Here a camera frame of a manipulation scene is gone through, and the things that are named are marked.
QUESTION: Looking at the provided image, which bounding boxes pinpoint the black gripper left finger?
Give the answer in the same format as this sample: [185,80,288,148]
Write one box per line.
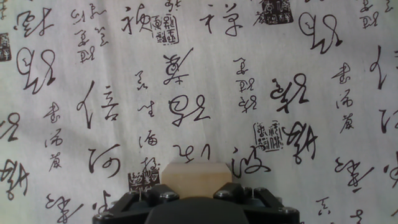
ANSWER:
[92,184,180,224]

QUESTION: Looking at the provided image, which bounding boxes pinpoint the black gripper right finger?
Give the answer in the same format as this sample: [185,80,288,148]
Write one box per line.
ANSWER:
[213,182,301,224]

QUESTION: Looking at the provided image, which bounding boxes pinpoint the small wooden block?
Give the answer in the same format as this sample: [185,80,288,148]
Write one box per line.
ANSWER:
[160,162,233,199]

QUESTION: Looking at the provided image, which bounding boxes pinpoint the beige calligraphy print cloth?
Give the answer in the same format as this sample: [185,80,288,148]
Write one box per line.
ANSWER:
[0,0,398,224]

